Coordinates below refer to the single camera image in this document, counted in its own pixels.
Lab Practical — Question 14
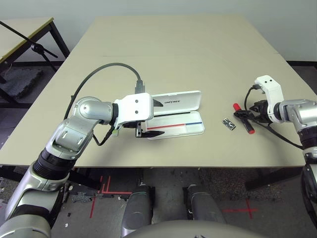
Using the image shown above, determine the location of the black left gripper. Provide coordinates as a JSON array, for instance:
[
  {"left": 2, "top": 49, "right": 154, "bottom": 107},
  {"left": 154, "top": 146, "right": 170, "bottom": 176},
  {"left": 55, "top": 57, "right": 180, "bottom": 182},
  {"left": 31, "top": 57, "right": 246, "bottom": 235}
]
[{"left": 122, "top": 98, "right": 166, "bottom": 139}]

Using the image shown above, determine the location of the grey robot leg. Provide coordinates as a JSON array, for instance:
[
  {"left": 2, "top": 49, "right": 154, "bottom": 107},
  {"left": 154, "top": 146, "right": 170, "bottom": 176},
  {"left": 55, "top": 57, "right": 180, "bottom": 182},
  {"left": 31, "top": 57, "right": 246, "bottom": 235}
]
[
  {"left": 122, "top": 184, "right": 156, "bottom": 236},
  {"left": 185, "top": 184, "right": 226, "bottom": 224}
]

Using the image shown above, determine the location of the black tripod stand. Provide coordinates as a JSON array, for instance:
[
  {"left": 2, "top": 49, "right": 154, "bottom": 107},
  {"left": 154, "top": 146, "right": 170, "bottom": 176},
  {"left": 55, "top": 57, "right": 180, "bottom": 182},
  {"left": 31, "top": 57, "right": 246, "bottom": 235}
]
[{"left": 0, "top": 21, "right": 59, "bottom": 72}]

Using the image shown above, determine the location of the grey robot torso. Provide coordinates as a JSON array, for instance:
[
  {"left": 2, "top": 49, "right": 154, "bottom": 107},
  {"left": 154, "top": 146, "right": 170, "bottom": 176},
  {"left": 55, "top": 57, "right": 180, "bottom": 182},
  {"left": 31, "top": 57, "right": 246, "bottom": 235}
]
[{"left": 122, "top": 219, "right": 268, "bottom": 238}]

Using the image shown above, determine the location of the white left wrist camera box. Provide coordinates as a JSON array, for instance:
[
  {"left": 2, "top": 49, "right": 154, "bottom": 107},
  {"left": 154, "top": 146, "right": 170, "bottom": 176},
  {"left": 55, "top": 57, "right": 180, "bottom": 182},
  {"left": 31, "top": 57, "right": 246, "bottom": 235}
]
[{"left": 113, "top": 92, "right": 155, "bottom": 131}]

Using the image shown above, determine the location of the grey robot right leg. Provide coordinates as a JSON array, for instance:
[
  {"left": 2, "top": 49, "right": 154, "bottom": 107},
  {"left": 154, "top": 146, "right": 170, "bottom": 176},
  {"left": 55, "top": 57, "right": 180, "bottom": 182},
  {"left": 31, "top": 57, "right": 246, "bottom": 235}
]
[{"left": 185, "top": 184, "right": 226, "bottom": 224}]

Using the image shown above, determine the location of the thin black left gripper cable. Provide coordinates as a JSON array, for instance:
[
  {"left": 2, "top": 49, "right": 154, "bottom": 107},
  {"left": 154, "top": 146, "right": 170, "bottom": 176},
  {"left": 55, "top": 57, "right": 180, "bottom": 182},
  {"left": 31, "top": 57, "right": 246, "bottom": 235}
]
[{"left": 92, "top": 123, "right": 117, "bottom": 147}]

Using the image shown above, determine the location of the thick black left camera cable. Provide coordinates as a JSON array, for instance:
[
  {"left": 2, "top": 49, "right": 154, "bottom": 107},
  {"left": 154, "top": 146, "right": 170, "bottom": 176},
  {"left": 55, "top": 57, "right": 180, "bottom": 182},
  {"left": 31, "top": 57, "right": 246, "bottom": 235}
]
[{"left": 63, "top": 62, "right": 147, "bottom": 119}]

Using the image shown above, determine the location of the beige side table black frame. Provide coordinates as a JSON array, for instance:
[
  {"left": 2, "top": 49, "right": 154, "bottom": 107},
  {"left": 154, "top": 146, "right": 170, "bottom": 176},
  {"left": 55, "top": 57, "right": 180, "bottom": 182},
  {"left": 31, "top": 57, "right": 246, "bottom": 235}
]
[{"left": 0, "top": 17, "right": 70, "bottom": 105}]

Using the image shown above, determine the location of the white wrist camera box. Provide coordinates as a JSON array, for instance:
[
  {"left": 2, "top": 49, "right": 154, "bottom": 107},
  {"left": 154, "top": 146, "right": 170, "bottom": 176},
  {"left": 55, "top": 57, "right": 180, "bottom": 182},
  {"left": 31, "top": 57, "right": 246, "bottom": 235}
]
[
  {"left": 254, "top": 75, "right": 284, "bottom": 124},
  {"left": 113, "top": 92, "right": 155, "bottom": 131}
]

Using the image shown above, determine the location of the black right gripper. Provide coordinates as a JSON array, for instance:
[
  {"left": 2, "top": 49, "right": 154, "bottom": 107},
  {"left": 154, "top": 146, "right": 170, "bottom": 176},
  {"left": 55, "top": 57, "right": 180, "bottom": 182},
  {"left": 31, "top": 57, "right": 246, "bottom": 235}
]
[{"left": 233, "top": 100, "right": 273, "bottom": 124}]

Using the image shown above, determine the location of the grey robot left leg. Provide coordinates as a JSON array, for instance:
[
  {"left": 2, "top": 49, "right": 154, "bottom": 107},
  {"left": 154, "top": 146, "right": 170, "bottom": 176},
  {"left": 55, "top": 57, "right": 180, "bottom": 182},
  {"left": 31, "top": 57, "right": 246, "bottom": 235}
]
[{"left": 122, "top": 184, "right": 156, "bottom": 236}]

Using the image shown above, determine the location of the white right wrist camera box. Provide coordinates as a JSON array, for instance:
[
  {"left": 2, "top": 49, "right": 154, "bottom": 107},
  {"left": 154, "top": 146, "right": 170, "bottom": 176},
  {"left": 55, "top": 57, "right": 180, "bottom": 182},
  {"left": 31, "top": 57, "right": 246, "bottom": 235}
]
[{"left": 254, "top": 75, "right": 284, "bottom": 124}]

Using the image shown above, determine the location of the white plastic pencil case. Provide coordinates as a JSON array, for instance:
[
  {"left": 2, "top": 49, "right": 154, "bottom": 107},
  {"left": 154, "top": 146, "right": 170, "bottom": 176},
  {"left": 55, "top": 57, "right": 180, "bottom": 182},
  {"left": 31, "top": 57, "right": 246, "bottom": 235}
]
[{"left": 145, "top": 90, "right": 206, "bottom": 141}]

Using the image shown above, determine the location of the black marker with red cap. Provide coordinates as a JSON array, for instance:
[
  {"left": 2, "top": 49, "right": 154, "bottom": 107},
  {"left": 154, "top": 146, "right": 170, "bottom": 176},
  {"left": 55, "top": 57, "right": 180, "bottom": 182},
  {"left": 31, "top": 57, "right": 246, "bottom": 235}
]
[{"left": 232, "top": 103, "right": 256, "bottom": 135}]

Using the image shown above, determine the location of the dark grey foam mat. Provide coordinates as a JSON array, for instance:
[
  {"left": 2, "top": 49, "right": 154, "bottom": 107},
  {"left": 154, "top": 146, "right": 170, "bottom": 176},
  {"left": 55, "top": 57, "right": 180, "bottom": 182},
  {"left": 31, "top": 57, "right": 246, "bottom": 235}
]
[{"left": 0, "top": 68, "right": 44, "bottom": 100}]

